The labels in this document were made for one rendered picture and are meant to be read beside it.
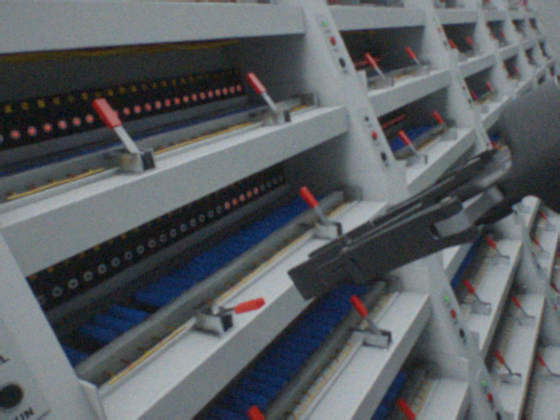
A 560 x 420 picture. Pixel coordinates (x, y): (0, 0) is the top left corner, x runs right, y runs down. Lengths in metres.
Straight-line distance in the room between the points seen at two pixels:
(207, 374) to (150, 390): 0.06
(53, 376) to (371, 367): 0.46
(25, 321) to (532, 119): 0.37
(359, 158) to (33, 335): 0.62
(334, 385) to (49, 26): 0.56
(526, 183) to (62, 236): 0.35
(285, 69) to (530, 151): 0.67
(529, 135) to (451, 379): 0.76
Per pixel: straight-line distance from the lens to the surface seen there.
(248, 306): 0.46
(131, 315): 0.56
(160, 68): 0.85
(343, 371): 0.72
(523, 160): 0.28
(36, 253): 0.42
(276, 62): 0.91
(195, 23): 0.65
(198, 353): 0.49
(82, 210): 0.44
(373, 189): 0.85
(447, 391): 0.96
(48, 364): 0.41
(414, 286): 0.90
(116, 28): 0.56
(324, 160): 0.89
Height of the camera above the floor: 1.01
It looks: 5 degrees down
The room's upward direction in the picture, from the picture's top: 25 degrees counter-clockwise
